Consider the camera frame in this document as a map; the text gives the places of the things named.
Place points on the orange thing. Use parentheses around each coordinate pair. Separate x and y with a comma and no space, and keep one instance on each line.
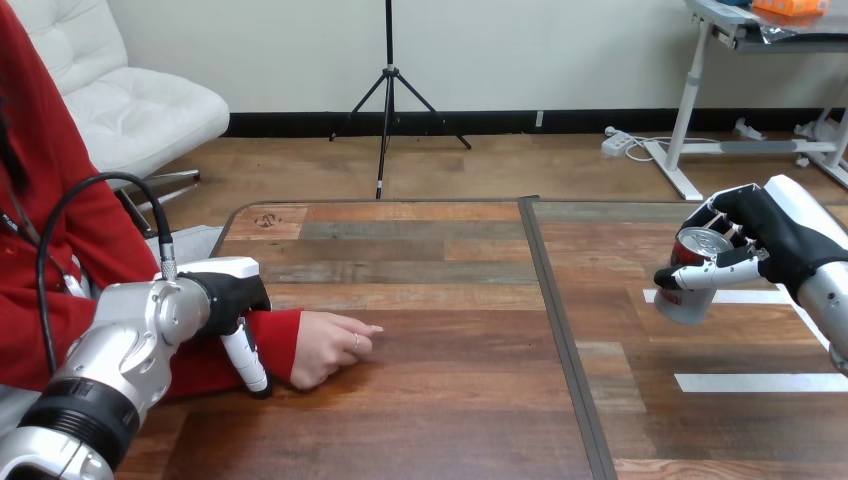
(792,6)

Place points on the white desk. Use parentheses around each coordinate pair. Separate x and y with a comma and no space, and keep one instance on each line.
(729,86)

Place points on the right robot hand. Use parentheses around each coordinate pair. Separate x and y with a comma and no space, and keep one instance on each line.
(775,232)

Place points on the black tripod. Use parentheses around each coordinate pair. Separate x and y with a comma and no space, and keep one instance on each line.
(389,99)

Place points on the white cushioned chair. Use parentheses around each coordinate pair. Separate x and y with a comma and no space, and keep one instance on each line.
(126,99)

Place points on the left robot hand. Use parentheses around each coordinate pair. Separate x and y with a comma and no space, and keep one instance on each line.
(228,298)

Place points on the white power strip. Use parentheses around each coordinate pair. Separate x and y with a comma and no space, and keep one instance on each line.
(616,142)

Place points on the red and white drink can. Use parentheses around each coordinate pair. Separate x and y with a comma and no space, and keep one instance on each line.
(689,278)

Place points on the person's hand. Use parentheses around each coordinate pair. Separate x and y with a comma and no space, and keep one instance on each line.
(328,348)

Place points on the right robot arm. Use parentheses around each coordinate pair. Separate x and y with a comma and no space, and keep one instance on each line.
(828,305)

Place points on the person's body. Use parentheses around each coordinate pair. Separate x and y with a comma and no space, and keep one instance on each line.
(46,218)

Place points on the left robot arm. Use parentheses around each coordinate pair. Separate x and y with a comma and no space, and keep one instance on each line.
(106,371)

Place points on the person's forearm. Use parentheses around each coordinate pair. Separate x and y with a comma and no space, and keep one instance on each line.
(232,354)

